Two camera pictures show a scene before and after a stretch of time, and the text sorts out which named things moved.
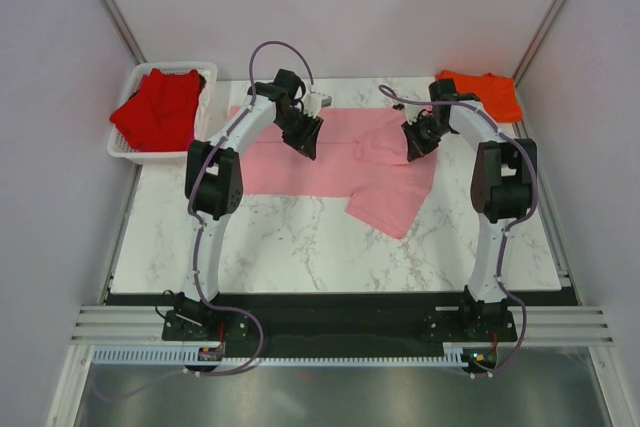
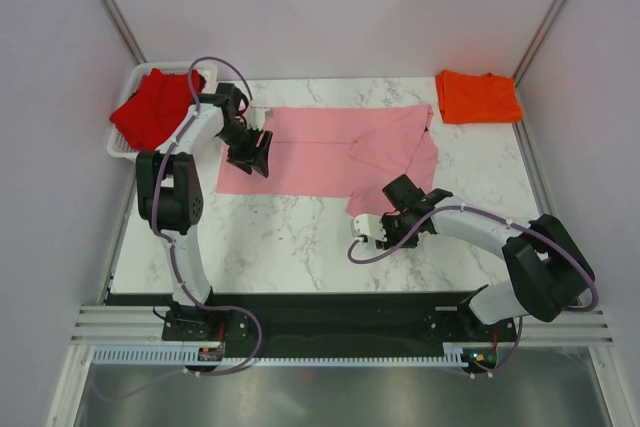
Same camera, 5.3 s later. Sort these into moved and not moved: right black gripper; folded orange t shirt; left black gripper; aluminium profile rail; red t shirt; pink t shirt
Moved: right black gripper; left black gripper
Not moved: pink t shirt; red t shirt; aluminium profile rail; folded orange t shirt
